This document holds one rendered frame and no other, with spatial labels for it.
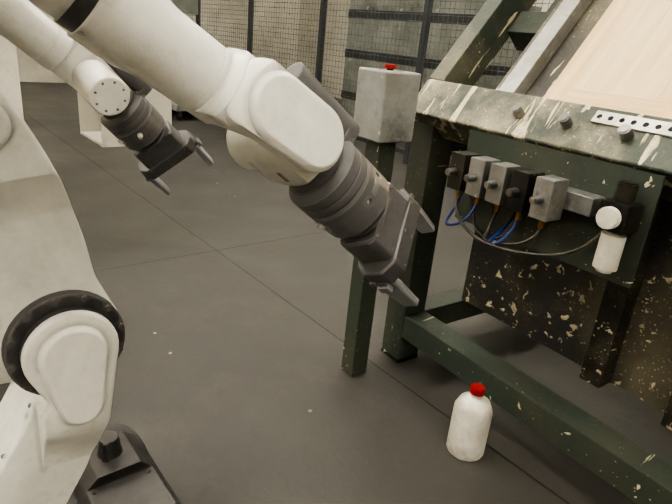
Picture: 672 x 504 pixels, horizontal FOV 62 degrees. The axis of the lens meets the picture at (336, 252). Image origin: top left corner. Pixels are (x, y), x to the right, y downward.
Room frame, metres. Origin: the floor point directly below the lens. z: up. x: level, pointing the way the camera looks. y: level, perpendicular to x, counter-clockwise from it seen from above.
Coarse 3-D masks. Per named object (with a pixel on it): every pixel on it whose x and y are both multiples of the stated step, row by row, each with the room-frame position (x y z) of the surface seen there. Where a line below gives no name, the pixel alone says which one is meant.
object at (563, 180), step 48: (480, 144) 1.43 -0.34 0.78; (528, 144) 1.32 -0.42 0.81; (480, 192) 1.29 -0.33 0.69; (528, 192) 1.19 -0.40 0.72; (576, 192) 1.16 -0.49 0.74; (624, 192) 1.06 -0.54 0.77; (480, 240) 1.22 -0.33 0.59; (528, 240) 1.17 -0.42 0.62; (576, 240) 1.18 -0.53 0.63; (624, 240) 1.06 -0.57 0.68
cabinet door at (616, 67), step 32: (640, 0) 1.50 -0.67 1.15; (608, 32) 1.47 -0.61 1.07; (640, 32) 1.42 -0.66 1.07; (576, 64) 1.45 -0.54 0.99; (608, 64) 1.40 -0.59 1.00; (640, 64) 1.34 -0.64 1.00; (544, 96) 1.43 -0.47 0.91; (576, 96) 1.37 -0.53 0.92; (608, 96) 1.32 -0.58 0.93; (640, 96) 1.27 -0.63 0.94
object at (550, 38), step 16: (576, 0) 1.60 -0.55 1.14; (592, 0) 1.62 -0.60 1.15; (560, 16) 1.59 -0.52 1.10; (576, 16) 1.59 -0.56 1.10; (544, 32) 1.58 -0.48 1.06; (560, 32) 1.56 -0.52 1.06; (528, 48) 1.57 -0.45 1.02; (544, 48) 1.53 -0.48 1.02; (528, 64) 1.52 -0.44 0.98; (544, 64) 1.54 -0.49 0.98; (512, 80) 1.51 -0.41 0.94; (528, 80) 1.50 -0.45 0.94
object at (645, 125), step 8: (600, 112) 1.25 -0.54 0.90; (608, 112) 1.24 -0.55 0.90; (592, 120) 1.25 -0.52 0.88; (600, 120) 1.23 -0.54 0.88; (608, 120) 1.22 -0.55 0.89; (616, 120) 1.21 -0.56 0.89; (624, 120) 1.20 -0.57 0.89; (632, 120) 1.19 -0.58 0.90; (640, 120) 1.18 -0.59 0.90; (648, 120) 1.17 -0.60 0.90; (656, 120) 1.16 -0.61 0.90; (632, 128) 1.17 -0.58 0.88; (640, 128) 1.16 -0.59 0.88; (648, 128) 1.15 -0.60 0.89; (656, 128) 1.14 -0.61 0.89; (664, 128) 1.13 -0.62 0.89
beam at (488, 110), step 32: (448, 96) 1.59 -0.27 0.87; (480, 96) 1.52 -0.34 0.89; (512, 96) 1.45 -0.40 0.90; (448, 128) 1.56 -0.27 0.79; (480, 128) 1.44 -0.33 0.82; (512, 128) 1.37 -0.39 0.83; (544, 128) 1.31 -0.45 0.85; (576, 128) 1.26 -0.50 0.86; (608, 128) 1.21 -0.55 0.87; (608, 160) 1.16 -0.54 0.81; (640, 160) 1.11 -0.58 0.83
